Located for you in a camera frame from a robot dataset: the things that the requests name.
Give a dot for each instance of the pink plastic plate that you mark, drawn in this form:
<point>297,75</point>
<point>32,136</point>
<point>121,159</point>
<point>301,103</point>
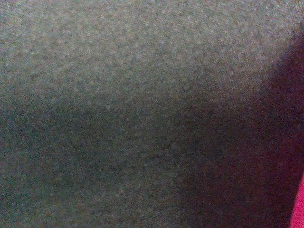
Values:
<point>297,217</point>

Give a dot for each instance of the black tablecloth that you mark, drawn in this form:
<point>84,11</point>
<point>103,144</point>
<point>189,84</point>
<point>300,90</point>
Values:
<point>150,113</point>

